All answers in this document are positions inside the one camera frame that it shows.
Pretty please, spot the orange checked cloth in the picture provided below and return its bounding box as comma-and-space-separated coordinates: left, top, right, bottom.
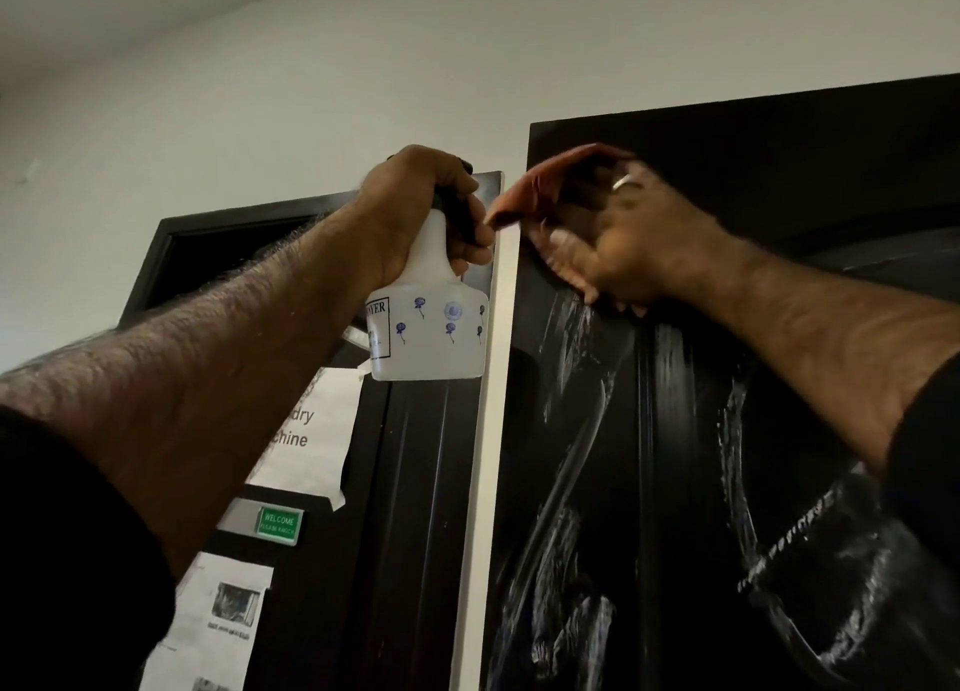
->
485, 142, 639, 234

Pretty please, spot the person's left hand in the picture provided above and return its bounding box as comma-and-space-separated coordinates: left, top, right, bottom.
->
352, 144, 498, 294

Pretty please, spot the person's right forearm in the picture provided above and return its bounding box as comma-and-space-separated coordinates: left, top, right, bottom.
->
674, 236, 960, 478

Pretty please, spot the dark wooden side door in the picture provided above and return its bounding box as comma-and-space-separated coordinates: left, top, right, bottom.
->
116, 171, 502, 691

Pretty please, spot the black laundry room door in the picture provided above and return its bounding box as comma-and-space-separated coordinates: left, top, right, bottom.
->
142, 217, 459, 691

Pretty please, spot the white spray bottle black trigger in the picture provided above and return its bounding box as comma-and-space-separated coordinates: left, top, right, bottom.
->
363, 159, 490, 383

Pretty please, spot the black wooden door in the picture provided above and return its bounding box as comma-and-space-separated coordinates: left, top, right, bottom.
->
479, 73, 960, 691

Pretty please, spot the white taped paper sign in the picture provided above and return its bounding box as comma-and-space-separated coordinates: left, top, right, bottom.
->
247, 326, 373, 512

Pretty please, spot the person's left forearm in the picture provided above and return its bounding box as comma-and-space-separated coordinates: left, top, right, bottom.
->
0, 202, 384, 579

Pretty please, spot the black sleeve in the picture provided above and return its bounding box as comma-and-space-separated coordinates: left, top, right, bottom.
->
0, 405, 178, 691
883, 352, 960, 564

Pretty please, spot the black right sleeve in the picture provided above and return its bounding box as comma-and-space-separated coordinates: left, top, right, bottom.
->
883, 352, 960, 564

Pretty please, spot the printed paper notice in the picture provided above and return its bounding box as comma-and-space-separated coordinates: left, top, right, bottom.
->
138, 551, 275, 691

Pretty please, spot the person's right hand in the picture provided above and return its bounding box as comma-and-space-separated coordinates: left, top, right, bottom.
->
483, 157, 742, 318

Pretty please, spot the black left sleeve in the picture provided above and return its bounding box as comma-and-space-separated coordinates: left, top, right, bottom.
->
0, 405, 178, 691

